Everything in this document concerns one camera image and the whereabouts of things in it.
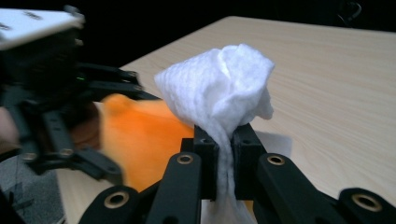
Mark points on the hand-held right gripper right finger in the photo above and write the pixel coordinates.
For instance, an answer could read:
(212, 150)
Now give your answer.
(280, 186)

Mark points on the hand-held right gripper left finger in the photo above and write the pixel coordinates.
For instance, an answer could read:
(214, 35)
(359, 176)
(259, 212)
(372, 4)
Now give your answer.
(183, 186)

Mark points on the orange plush toy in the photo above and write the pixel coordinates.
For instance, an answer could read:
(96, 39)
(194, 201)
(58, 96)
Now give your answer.
(140, 146)

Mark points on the white wet wipe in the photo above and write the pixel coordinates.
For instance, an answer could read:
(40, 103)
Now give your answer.
(218, 87)

